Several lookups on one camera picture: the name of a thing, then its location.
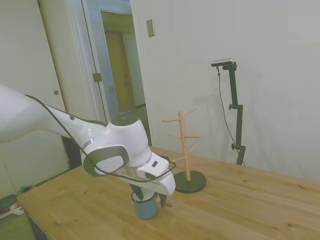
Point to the blue enamel mug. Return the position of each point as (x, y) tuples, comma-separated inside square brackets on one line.
[(146, 208)]

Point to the brass door knob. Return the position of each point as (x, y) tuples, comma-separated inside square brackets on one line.
[(56, 92)]

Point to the metal wall switch plate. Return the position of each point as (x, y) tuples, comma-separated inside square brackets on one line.
[(150, 28)]

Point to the dark green round floor object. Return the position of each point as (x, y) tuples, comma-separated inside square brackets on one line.
[(7, 201)]

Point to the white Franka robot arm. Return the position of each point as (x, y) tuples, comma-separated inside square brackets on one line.
[(75, 132)]

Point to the brass door hinge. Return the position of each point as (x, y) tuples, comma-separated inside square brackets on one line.
[(97, 77)]

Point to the black camera stand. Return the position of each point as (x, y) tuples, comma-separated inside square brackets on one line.
[(238, 117)]

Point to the white object on floor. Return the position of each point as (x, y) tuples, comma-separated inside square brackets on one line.
[(17, 210)]

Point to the white open door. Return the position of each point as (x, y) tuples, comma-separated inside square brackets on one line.
[(65, 50)]

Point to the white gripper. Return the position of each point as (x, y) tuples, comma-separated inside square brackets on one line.
[(160, 175)]

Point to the wooden hallway door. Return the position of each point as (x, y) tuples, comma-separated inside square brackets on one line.
[(120, 70)]

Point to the wooden mug tree, black base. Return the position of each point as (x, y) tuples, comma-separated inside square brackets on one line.
[(186, 155)]

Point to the black box on floor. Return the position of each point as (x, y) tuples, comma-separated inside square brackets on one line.
[(73, 155)]

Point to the grey exterior camera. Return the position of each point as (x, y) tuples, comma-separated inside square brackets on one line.
[(222, 61)]

